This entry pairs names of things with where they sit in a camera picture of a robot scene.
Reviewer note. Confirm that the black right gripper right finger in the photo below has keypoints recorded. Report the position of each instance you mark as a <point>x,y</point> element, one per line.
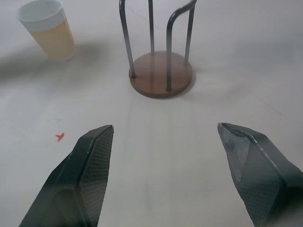
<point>262,179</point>

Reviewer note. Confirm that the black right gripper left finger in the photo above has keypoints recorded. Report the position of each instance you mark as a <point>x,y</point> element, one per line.
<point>80,179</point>

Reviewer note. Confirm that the tan and white paper cup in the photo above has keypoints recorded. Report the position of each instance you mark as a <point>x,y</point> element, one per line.
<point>52,35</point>

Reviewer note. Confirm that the small red mark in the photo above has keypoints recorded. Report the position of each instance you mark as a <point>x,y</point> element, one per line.
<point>60,137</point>

